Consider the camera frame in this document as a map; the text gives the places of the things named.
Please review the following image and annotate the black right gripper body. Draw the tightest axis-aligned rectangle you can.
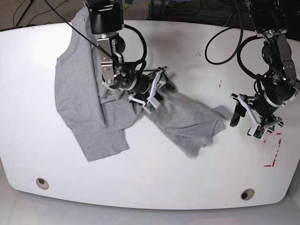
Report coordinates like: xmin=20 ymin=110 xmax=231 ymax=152
xmin=140 ymin=70 xmax=169 ymax=103

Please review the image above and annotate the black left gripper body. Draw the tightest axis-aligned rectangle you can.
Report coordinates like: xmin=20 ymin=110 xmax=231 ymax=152
xmin=234 ymin=96 xmax=265 ymax=127

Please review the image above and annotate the grey t-shirt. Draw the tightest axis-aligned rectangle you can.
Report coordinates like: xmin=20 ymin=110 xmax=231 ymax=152
xmin=54 ymin=7 xmax=232 ymax=162

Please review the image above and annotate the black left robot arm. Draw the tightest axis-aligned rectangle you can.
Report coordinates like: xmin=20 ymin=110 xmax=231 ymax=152
xmin=237 ymin=0 xmax=300 ymax=127

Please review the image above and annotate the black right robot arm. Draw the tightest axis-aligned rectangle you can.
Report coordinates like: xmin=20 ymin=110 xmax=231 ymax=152
xmin=84 ymin=0 xmax=175 ymax=104

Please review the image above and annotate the red tape rectangle marking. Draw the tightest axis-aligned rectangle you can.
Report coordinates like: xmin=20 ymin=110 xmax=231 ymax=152
xmin=260 ymin=131 xmax=283 ymax=167

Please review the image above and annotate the left table grommet hole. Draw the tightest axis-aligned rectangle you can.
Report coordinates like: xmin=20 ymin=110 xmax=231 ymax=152
xmin=36 ymin=178 xmax=49 ymax=190

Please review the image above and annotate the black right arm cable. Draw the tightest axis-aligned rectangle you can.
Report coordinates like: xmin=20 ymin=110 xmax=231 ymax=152
xmin=45 ymin=0 xmax=165 ymax=73

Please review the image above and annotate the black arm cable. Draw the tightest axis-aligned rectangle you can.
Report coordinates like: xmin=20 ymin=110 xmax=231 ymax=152
xmin=45 ymin=0 xmax=165 ymax=73
xmin=205 ymin=0 xmax=256 ymax=65

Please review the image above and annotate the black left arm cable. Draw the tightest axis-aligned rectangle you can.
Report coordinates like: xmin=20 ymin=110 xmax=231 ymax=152
xmin=205 ymin=0 xmax=256 ymax=65

